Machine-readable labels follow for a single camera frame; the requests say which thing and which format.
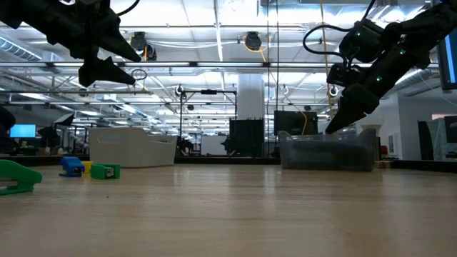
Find light grey plastic bin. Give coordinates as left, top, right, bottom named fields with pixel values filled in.
left=88, top=127, right=179, bottom=168

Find blue lit background monitor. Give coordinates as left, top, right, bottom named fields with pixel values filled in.
left=9, top=124, right=37, bottom=138

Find black background frame rig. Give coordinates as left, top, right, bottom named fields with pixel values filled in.
left=179, top=89, right=238, bottom=158

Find green mini stapler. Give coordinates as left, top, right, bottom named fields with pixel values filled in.
left=0, top=158, right=43, bottom=196
left=90, top=163, right=121, bottom=181

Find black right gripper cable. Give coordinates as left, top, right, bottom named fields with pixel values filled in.
left=302, top=24, right=358, bottom=67

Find ceiling cable reel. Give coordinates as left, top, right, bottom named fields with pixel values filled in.
left=129, top=31, right=158, bottom=61
left=243, top=31, right=263, bottom=51

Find yellow hanging cable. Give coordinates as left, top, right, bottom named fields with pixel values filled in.
left=319, top=0, right=335, bottom=119

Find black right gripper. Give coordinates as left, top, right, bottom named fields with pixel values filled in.
left=324, top=56, right=408, bottom=135

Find computer monitor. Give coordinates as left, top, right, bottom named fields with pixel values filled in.
left=437, top=28, right=457, bottom=90

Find black background cabinet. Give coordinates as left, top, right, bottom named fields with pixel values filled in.
left=228, top=119, right=266, bottom=158

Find black background screen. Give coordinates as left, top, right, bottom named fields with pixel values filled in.
left=273, top=110, right=318, bottom=136

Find dark translucent plastic bin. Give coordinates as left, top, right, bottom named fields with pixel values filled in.
left=278, top=128, right=378, bottom=171

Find white background board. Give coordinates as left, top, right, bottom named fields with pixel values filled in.
left=200, top=135, right=228, bottom=156

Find blue mini stapler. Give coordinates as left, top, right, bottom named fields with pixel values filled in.
left=59, top=156, right=86, bottom=178

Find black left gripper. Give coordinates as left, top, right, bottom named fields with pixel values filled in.
left=46, top=0, right=142, bottom=88

